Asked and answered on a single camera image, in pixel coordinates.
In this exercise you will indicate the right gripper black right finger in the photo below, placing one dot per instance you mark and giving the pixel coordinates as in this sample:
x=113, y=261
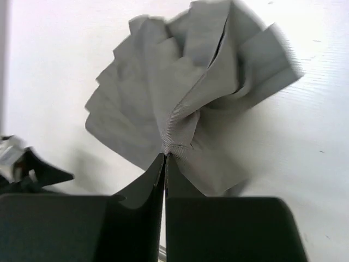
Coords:
x=219, y=229

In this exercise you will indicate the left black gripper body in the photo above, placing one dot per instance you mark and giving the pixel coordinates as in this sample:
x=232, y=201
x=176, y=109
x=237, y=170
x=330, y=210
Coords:
x=22, y=171

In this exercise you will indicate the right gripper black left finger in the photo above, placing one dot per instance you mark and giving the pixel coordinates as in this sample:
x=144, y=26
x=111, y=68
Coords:
x=38, y=226

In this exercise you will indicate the grey pleated skirt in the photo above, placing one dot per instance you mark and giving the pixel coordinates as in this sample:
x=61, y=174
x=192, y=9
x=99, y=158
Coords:
x=169, y=80

